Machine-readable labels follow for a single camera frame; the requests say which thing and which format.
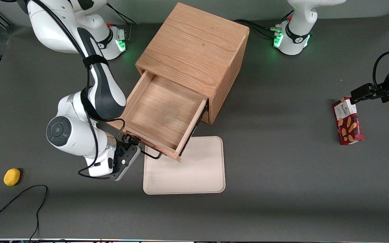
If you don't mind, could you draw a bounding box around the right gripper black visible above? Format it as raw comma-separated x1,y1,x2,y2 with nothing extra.
116,133,142,151

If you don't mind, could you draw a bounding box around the oak wooden drawer cabinet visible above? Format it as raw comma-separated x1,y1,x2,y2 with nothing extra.
135,2,251,125

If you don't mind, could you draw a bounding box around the red Walkers cookie box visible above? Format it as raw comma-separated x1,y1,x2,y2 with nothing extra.
332,96,365,145

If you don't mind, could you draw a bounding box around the beige plastic tray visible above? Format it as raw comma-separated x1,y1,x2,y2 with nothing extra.
143,136,226,195

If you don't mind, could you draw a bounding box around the yellow lemon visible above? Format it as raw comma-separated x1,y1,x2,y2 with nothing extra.
3,168,21,186

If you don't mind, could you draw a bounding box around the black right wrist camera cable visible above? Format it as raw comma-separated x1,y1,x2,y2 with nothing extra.
29,0,126,179

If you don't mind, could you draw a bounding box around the thin black table cable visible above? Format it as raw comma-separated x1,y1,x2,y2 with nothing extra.
0,185,49,241

